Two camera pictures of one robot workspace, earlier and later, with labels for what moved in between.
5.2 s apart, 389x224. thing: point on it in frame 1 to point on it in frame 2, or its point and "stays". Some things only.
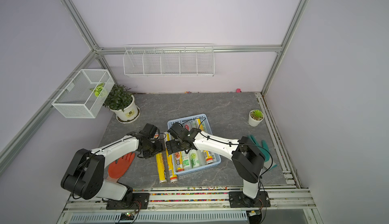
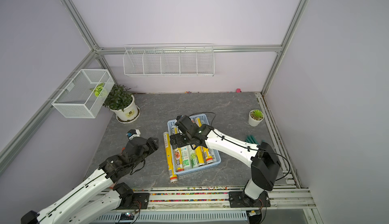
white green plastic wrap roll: [186, 158] stays
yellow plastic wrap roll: [160, 164] to [199, 154]
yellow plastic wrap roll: [170, 161] stays
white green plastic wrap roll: [195, 158] stays
